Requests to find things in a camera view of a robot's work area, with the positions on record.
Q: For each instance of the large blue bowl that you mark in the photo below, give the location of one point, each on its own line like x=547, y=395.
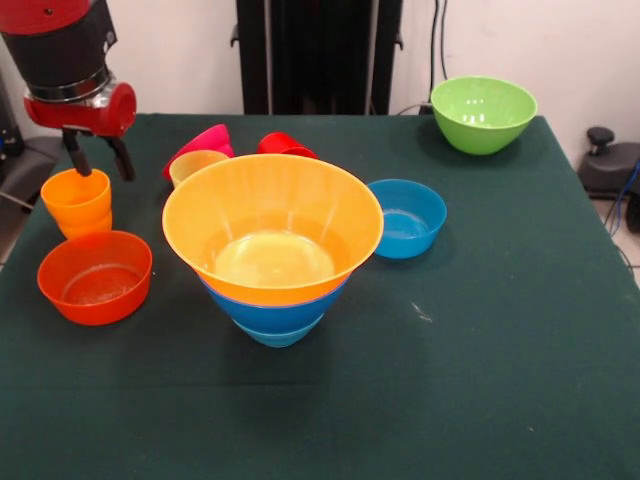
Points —
x=275, y=315

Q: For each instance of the flat-bottomed blue bowl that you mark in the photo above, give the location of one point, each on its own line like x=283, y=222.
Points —
x=420, y=240

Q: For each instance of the small light blue bowl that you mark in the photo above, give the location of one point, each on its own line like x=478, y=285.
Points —
x=275, y=339

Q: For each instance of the green bowl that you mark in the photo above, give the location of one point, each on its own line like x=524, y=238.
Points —
x=480, y=135

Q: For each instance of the pale yellow cup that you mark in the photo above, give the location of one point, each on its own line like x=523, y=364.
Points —
x=192, y=165

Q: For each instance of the red cup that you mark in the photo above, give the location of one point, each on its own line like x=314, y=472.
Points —
x=280, y=142

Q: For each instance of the orange bowl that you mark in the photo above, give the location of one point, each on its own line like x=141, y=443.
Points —
x=95, y=300

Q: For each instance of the black equipment box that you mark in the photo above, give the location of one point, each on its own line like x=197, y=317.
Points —
x=7, y=140

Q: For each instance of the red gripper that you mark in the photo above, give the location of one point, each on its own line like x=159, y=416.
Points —
x=85, y=117

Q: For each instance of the orange cup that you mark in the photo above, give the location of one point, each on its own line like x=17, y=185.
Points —
x=82, y=231

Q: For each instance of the magenta bowl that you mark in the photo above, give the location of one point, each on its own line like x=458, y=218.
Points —
x=212, y=137

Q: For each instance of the dark green tablecloth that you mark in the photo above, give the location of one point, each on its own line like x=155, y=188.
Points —
x=320, y=400

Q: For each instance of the black pedestal foot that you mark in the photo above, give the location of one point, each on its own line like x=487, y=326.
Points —
x=600, y=140
x=30, y=170

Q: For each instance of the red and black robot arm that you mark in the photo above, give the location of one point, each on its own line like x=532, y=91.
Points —
x=55, y=50

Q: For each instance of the amber yellow cup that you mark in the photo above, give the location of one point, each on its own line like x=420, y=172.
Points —
x=75, y=205

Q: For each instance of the large yellow bowl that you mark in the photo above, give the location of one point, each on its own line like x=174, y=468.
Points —
x=240, y=200

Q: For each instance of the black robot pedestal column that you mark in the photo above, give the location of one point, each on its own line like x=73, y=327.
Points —
x=320, y=50

